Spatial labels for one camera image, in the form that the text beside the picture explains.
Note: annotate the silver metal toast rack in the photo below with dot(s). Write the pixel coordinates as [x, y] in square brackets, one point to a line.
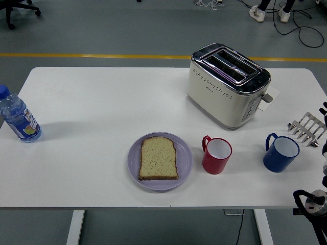
[310, 125]

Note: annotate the black office chair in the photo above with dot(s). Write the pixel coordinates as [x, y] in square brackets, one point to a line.
[10, 12]

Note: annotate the grey under-table bracket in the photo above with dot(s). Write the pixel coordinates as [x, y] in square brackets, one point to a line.
[231, 211]

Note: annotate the white table leg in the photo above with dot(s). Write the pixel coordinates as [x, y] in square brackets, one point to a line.
[75, 229]
[263, 229]

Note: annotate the lilac round plate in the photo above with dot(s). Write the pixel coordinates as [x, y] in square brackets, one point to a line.
[184, 158]

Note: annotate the white paper card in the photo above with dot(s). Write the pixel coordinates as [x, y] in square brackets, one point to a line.
[273, 92]

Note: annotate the red enamel cup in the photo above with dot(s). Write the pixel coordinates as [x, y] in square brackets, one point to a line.
[214, 166]

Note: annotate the dark green under-table device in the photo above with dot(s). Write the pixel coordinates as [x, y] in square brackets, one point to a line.
[295, 211]

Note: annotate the person's leg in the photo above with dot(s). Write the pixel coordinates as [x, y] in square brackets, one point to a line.
[264, 4]
[289, 5]

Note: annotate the water bottle with blue cap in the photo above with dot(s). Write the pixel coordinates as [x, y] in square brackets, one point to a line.
[18, 117]

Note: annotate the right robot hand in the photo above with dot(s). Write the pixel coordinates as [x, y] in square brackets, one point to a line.
[324, 108]

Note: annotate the blue enamel cup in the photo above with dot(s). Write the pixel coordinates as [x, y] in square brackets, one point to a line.
[278, 160]

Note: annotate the slice of toast bread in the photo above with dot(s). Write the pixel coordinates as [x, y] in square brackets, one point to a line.
[158, 160]

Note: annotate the cream and chrome toaster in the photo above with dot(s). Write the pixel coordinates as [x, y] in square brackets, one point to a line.
[217, 102]

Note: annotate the person's white shoe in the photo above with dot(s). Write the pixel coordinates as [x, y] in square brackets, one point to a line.
[256, 14]
[284, 15]

